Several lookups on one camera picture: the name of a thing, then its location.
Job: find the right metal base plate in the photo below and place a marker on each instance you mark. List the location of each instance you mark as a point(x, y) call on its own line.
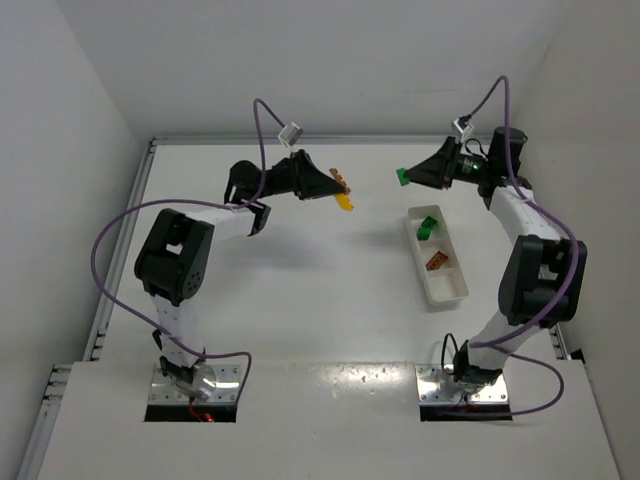
point(436, 387)

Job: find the metal base plate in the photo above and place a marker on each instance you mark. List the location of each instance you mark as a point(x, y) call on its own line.
point(436, 387)
point(225, 385)

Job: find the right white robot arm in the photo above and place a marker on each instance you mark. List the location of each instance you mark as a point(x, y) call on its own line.
point(481, 359)

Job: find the white divided plastic tray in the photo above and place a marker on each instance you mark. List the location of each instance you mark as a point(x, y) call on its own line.
point(446, 286)

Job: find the yellow lego brick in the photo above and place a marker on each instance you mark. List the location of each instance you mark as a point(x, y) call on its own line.
point(344, 202)

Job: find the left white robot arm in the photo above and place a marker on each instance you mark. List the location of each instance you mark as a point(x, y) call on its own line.
point(173, 260)

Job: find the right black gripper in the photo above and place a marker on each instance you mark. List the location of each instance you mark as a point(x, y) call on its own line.
point(448, 163)

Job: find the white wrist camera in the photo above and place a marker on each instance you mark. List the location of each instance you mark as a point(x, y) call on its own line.
point(290, 135)
point(462, 128)

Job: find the aluminium frame rail left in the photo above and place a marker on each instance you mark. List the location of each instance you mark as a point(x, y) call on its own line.
point(60, 373)

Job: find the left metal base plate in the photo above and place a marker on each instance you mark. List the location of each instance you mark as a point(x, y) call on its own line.
point(225, 385)

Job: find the aluminium frame rail right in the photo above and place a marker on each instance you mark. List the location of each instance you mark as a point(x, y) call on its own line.
point(560, 345)

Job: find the brown lego brick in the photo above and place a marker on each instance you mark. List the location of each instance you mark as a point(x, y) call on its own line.
point(337, 176)
point(437, 261)

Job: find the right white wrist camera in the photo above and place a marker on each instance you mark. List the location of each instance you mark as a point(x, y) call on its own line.
point(462, 128)

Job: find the aluminium frame rail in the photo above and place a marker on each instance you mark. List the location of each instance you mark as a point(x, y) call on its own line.
point(560, 345)
point(60, 373)

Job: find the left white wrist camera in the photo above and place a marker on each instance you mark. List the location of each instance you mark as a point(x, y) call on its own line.
point(290, 135)

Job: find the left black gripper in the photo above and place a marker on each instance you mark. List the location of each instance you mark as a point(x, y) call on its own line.
point(301, 175)

